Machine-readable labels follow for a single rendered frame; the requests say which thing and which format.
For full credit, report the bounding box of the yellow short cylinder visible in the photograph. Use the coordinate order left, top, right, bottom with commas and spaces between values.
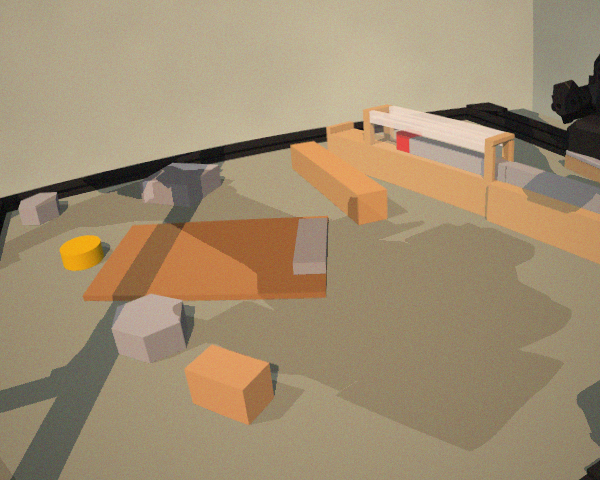
60, 235, 104, 271

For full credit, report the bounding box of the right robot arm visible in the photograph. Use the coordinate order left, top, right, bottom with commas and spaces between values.
551, 54, 600, 124

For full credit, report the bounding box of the tan wooden beam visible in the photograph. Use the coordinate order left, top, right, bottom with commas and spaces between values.
290, 141, 387, 225

